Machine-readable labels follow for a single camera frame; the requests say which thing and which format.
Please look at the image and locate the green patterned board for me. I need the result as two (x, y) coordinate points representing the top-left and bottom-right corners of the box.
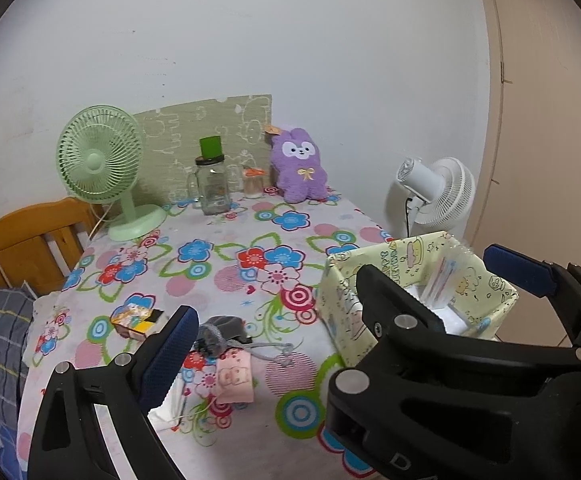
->
(133, 93), (274, 206)

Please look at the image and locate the yellow patterned storage box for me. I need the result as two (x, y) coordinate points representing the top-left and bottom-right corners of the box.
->
(317, 231), (519, 368)

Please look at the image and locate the wooden chair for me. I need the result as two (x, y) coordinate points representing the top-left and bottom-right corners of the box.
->
(0, 197), (106, 297)

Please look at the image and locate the purple plush rabbit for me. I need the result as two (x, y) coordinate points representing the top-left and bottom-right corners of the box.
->
(269, 127), (330, 205)

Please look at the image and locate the beige wardrobe door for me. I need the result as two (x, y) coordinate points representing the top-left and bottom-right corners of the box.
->
(463, 0), (581, 351)

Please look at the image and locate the small colourful box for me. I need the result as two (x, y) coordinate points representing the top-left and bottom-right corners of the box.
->
(110, 296), (166, 343)

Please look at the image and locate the glass jar with green lid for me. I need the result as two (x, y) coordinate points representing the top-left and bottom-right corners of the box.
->
(186, 136), (234, 216)

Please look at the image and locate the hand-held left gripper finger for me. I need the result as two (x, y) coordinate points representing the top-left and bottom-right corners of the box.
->
(27, 305), (200, 480)

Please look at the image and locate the clear striped packet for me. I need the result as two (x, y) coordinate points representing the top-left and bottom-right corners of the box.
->
(421, 250), (464, 308)

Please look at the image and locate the floral tablecloth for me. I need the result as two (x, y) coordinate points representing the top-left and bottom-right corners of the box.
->
(16, 187), (396, 480)

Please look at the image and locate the white desk fan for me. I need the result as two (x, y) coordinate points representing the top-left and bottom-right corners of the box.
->
(395, 156), (477, 238)

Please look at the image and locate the green desk fan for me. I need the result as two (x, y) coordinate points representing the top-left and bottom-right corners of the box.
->
(55, 105), (167, 242)

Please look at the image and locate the small jar with orange top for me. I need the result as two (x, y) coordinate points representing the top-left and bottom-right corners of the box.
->
(242, 166), (264, 199)

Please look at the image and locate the grey fuzzy sock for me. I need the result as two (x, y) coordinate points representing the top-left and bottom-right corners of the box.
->
(193, 315), (307, 368)

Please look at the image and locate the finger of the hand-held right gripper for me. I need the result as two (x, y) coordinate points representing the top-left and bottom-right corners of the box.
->
(325, 264), (446, 476)
(485, 243), (581, 376)

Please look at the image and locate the pink wet wipes packet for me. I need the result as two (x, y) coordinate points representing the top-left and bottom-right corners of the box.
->
(214, 350), (254, 404)

